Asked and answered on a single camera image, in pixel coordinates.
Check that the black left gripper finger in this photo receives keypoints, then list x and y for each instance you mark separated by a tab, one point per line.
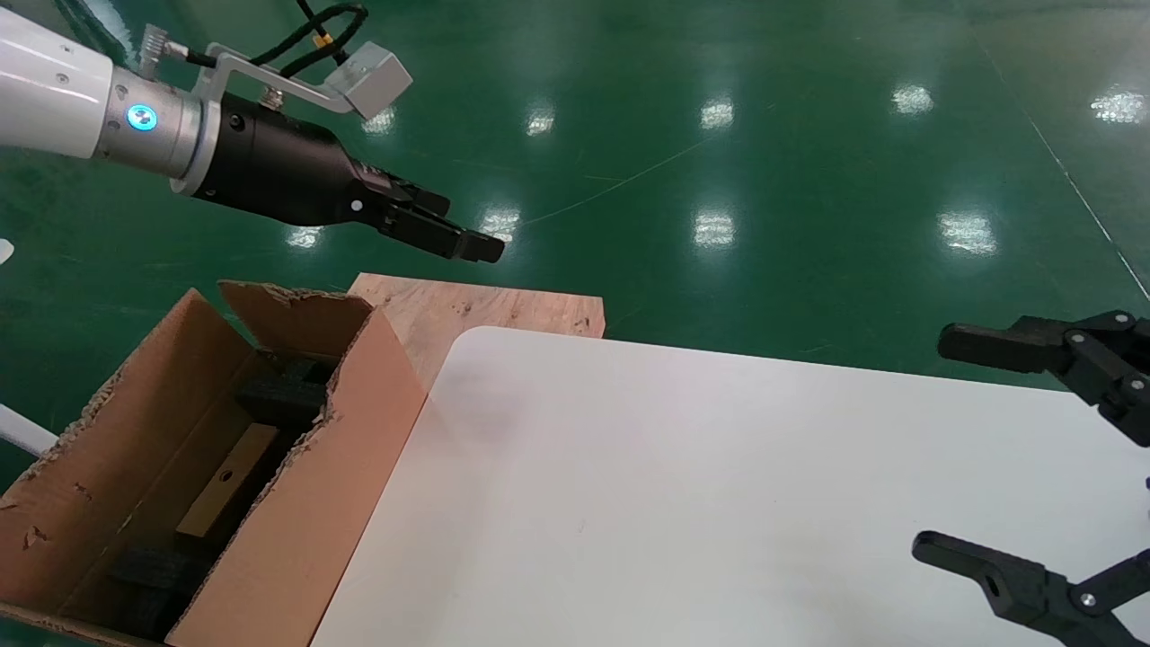
449	241
418	199

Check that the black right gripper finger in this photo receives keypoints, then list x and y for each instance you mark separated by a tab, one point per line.
1015	586
988	347

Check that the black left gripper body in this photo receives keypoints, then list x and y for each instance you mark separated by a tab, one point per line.
278	171

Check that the small cardboard box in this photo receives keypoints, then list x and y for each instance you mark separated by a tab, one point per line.
229	481

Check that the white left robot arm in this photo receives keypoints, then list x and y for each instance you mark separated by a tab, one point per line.
45	90

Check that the large cardboard box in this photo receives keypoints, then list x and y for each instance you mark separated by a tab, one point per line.
359	467

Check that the wooden pallet board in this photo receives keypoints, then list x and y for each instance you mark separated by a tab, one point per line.
512	310

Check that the silver knurled connector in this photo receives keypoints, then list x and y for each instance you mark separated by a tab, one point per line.
160	49

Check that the small white object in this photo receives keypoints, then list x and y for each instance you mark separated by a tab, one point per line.
4	252

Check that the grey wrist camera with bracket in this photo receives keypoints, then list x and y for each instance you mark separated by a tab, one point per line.
373	81

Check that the white metal frame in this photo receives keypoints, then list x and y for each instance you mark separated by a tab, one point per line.
22	429

